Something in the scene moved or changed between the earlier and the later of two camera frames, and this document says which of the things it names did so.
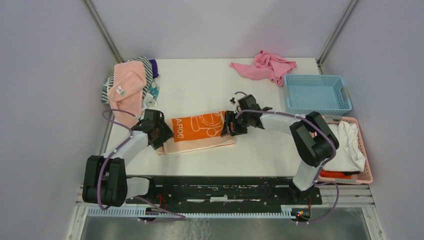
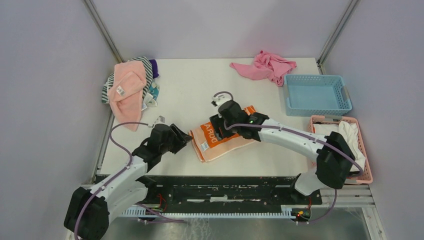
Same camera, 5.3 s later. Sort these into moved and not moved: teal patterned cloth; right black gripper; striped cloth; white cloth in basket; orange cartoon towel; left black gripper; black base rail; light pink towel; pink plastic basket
Moved: left black gripper; right black gripper; orange cartoon towel
Not moved: pink plastic basket; striped cloth; black base rail; teal patterned cloth; light pink towel; white cloth in basket
